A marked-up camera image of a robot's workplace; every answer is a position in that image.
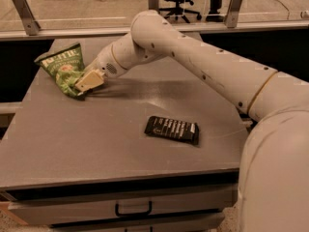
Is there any grey horizontal railing beam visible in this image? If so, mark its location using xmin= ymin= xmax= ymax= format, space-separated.
xmin=0 ymin=20 xmax=309 ymax=42

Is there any black snack bar wrapper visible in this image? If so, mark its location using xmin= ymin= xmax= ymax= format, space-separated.
xmin=144 ymin=116 xmax=199 ymax=145

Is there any upper grey drawer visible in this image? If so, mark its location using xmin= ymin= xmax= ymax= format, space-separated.
xmin=9 ymin=184 xmax=238 ymax=225

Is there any green jalapeno chip bag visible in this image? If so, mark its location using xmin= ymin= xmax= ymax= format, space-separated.
xmin=35 ymin=43 xmax=85 ymax=100

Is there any left metal railing bracket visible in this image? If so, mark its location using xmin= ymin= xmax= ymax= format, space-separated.
xmin=12 ymin=0 xmax=41 ymax=36

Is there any black upper drawer handle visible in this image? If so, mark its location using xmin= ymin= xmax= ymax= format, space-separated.
xmin=114 ymin=201 xmax=153 ymax=218

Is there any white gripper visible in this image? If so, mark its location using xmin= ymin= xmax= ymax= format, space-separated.
xmin=74 ymin=44 xmax=126 ymax=92

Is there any lower grey drawer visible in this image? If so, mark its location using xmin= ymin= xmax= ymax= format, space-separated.
xmin=50 ymin=213 xmax=224 ymax=232

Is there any right metal railing bracket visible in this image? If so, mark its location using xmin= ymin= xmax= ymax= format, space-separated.
xmin=224 ymin=0 xmax=242 ymax=28

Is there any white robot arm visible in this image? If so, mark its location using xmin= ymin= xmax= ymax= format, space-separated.
xmin=75 ymin=11 xmax=309 ymax=232

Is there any grey drawer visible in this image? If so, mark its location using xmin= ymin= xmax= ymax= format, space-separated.
xmin=9 ymin=184 xmax=238 ymax=225
xmin=50 ymin=213 xmax=224 ymax=232

